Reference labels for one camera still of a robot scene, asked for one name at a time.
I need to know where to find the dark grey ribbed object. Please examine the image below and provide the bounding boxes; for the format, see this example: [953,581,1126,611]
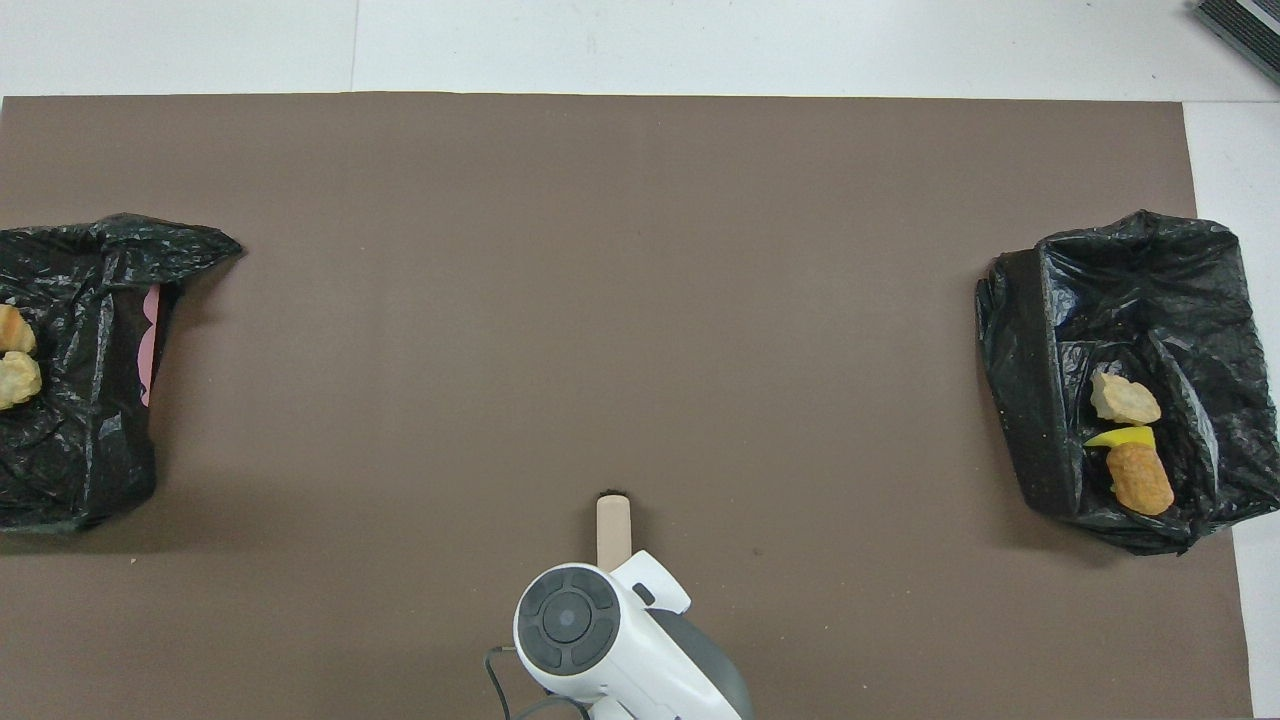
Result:
[1193,0,1280,83]

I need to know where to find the orange striped bread piece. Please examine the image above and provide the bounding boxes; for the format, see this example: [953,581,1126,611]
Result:
[0,304,38,355]

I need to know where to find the beige brush with black bristles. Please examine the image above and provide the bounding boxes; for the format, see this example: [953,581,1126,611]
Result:
[596,491,633,573]

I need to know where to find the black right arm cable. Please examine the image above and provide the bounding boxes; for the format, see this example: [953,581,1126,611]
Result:
[486,645,593,720]

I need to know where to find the pale trash piece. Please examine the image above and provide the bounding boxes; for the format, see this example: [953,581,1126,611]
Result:
[1090,370,1163,427]
[0,351,44,411]

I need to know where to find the right black trash bag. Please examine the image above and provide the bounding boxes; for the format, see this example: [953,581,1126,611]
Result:
[975,210,1280,554]

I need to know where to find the black trash bag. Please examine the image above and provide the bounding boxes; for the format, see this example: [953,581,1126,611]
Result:
[0,213,244,531]
[975,210,1280,554]

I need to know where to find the brown fried nugget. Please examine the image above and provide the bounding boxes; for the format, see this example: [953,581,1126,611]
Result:
[1107,443,1176,517]

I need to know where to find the notched yellow sponge piece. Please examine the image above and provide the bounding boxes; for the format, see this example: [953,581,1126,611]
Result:
[1085,426,1157,452]

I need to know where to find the left black trash bag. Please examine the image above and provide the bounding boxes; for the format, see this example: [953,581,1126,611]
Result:
[0,213,244,531]

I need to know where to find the brown table mat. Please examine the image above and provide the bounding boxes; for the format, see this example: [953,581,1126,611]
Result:
[0,93,1256,720]

